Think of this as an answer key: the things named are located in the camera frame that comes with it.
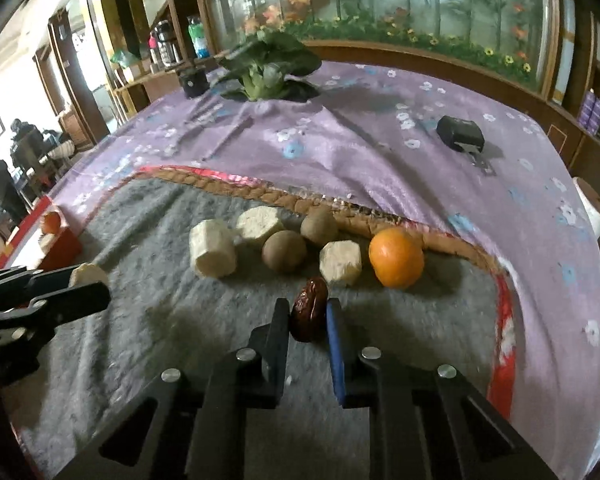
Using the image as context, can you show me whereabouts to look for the red cardboard box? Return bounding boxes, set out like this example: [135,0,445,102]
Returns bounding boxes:
[0,195,83,273]

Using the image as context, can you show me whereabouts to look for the green and white bottle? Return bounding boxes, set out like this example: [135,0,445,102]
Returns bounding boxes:
[187,16,211,60]

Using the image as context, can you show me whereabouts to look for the large pale yam chunk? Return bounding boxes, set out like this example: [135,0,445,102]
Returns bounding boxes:
[189,219,238,278]

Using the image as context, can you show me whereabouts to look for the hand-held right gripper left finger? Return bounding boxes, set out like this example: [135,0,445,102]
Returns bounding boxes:
[55,297,291,480]

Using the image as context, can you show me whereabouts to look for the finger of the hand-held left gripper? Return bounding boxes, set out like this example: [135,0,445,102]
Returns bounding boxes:
[0,266,78,307]
[0,281,112,396]

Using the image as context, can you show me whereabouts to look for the green plastic bag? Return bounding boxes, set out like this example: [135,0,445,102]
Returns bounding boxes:
[111,49,143,68]

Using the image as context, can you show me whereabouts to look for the green bok choy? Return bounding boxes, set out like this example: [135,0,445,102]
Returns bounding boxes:
[215,30,322,102]

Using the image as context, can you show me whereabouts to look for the white film roll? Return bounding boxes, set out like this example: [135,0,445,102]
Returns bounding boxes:
[572,176,600,241]

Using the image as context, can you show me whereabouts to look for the small black metal-tipped device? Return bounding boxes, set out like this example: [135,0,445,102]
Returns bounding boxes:
[436,115,498,177]

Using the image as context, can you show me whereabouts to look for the dark red date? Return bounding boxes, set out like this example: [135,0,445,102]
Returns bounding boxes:
[290,276,329,342]

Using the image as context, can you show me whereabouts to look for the black box with knob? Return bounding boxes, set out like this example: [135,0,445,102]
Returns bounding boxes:
[178,62,208,99]

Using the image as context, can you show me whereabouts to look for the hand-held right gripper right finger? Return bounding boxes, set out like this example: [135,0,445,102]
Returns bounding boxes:
[326,297,561,480]

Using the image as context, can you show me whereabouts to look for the brown egg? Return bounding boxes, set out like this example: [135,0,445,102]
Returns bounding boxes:
[261,230,308,274]
[300,208,339,247]

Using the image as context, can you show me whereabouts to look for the purple floral tablecloth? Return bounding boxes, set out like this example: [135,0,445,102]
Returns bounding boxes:
[47,60,600,480]

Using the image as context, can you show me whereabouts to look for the grey felt blanket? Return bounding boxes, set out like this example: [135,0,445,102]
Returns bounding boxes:
[10,165,518,480]

